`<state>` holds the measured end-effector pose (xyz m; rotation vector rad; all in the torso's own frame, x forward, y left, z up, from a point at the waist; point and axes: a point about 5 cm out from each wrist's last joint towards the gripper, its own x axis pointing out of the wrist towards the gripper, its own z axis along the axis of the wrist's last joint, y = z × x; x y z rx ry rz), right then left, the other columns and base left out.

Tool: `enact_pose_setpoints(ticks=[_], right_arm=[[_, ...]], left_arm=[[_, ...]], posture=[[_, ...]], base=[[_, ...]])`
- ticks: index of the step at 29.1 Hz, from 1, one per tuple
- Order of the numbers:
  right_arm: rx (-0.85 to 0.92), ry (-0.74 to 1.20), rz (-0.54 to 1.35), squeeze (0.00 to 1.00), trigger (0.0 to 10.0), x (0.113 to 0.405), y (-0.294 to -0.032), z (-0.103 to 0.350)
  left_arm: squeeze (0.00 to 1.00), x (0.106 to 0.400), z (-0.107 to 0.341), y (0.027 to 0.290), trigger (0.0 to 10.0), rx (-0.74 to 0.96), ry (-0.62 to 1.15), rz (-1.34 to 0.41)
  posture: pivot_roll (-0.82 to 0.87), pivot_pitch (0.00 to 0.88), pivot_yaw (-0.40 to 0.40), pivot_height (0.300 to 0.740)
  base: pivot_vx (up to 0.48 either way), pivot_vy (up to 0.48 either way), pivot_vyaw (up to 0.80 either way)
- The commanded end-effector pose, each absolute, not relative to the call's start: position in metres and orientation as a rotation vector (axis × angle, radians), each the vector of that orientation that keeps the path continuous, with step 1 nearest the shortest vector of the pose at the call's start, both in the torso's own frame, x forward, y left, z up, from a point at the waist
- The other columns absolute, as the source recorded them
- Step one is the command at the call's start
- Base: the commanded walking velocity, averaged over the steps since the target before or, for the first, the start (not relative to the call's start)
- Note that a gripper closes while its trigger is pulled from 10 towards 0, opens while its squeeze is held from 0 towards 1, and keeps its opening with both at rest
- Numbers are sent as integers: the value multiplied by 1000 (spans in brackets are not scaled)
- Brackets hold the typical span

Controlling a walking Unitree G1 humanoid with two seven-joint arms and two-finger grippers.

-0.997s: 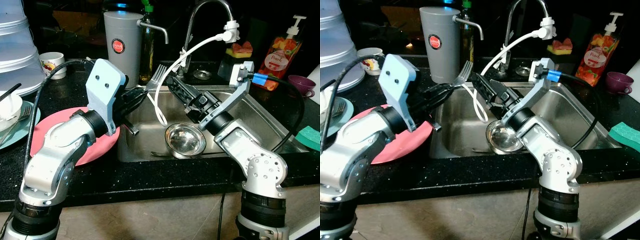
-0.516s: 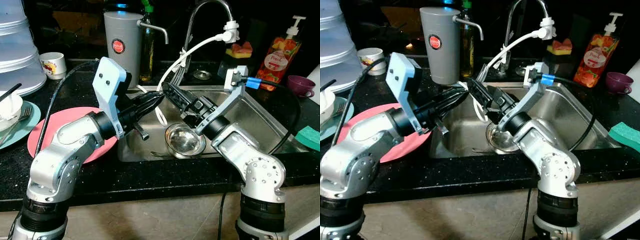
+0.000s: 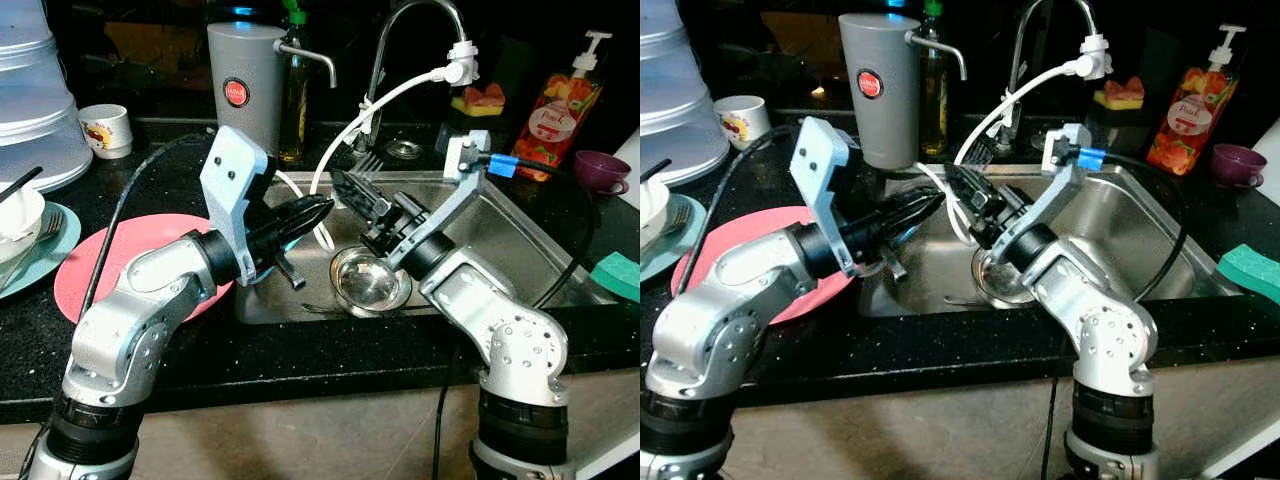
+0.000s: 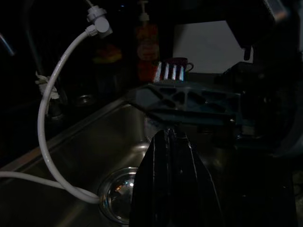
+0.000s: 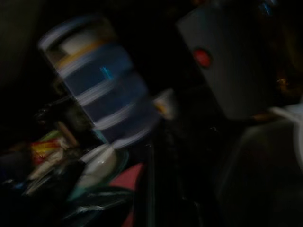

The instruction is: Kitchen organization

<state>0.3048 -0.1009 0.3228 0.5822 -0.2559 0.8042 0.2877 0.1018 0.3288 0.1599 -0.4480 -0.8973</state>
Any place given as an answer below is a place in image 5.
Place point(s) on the white printed mug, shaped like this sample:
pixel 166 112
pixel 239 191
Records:
pixel 164 104

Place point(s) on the stacked blue white containers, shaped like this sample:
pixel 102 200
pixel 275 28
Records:
pixel 106 85

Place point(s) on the teal plate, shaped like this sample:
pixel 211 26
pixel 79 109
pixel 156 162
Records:
pixel 120 165

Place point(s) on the white bowl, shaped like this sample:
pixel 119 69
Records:
pixel 99 163

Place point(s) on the pink round mat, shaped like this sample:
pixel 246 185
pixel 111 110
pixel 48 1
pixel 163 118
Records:
pixel 129 184

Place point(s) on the grey water filter red badge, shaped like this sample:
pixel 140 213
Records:
pixel 232 71

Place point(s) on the stainless steel bowl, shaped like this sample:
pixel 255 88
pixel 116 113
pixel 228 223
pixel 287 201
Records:
pixel 99 201

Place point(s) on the yellow red snack packet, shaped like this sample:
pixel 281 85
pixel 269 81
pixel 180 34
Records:
pixel 43 149

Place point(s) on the stainless steel sink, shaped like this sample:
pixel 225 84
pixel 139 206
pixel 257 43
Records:
pixel 260 170

